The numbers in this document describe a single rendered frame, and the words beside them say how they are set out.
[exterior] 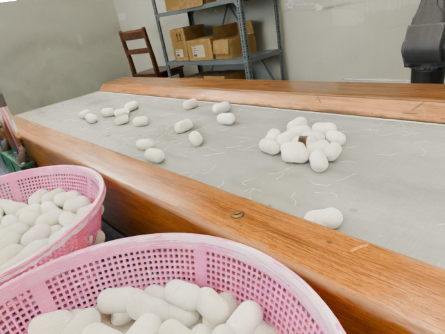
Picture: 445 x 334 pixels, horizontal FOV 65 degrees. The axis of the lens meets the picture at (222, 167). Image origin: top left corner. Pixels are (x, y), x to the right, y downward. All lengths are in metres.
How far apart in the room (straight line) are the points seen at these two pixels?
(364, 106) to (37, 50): 4.39
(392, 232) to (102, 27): 4.87
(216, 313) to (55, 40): 4.65
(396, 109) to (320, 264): 0.37
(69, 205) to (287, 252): 0.29
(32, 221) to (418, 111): 0.52
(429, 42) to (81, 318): 0.74
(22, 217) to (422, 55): 0.74
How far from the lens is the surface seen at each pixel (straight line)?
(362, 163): 0.43
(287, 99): 0.67
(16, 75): 4.68
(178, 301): 0.27
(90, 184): 0.47
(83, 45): 4.92
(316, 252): 0.25
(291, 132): 0.48
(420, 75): 0.84
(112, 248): 0.30
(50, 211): 0.46
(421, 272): 0.24
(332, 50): 2.82
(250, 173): 0.42
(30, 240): 0.42
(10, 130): 0.78
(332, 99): 0.62
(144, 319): 0.26
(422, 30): 0.82
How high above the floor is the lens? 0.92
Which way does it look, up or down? 24 degrees down
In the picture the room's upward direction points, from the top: 10 degrees counter-clockwise
